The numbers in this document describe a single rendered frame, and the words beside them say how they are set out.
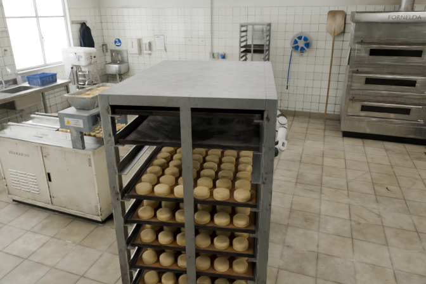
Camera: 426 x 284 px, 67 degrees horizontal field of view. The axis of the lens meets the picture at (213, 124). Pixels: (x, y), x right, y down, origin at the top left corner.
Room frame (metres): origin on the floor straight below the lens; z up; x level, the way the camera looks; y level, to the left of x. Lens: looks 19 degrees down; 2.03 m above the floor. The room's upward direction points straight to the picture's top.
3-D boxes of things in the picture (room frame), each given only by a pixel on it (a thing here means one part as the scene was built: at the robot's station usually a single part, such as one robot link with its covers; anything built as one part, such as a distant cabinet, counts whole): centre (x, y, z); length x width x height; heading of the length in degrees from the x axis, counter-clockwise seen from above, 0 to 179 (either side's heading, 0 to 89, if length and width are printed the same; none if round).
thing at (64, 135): (3.01, 1.64, 0.88); 1.28 x 0.01 x 0.07; 70
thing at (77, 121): (3.04, 1.12, 1.01); 0.72 x 0.33 x 0.34; 160
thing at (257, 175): (1.10, -0.17, 1.59); 0.64 x 0.03 x 0.03; 172
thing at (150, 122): (1.12, 0.03, 1.68); 0.60 x 0.40 x 0.02; 172
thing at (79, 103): (3.04, 1.12, 1.25); 0.56 x 0.29 x 0.14; 160
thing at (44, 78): (5.48, 2.94, 0.95); 0.40 x 0.30 x 0.14; 164
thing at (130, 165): (1.15, 0.22, 1.59); 0.64 x 0.03 x 0.03; 172
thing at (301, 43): (6.18, -1.67, 1.10); 0.41 x 0.17 x 1.10; 71
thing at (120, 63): (7.42, 2.16, 0.93); 0.99 x 0.38 x 1.09; 71
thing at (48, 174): (3.20, 1.57, 0.42); 1.28 x 0.72 x 0.84; 70
